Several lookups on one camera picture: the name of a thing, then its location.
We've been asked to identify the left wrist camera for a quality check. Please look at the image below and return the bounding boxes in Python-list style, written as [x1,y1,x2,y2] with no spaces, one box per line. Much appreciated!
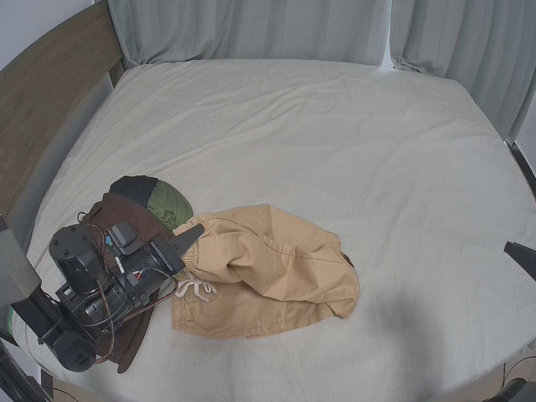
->
[106,220,139,257]

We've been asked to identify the tan shorts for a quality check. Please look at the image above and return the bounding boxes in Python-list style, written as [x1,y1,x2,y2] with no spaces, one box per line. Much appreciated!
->
[170,204,362,341]

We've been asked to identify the brown garment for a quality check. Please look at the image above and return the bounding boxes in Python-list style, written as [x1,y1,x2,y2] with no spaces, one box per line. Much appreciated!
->
[77,193,185,374]

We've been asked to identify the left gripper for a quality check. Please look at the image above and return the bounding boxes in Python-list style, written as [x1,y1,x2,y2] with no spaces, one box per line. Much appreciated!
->
[110,224,206,305]

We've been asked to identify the green garment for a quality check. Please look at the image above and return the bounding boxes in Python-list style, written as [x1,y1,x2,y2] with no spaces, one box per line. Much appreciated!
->
[146,179,194,233]

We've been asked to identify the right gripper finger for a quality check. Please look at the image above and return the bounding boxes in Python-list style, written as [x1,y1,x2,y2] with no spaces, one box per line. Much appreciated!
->
[504,241,536,282]

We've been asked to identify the bed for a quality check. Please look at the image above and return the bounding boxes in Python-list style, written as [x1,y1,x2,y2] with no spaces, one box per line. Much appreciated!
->
[0,0,536,398]

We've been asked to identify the black garment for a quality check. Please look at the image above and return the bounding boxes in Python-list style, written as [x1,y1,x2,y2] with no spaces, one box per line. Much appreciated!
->
[109,175,160,213]

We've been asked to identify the pale grey-green curtain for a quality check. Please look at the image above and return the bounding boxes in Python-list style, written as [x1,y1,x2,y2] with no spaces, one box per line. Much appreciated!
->
[389,0,536,146]
[102,0,393,70]

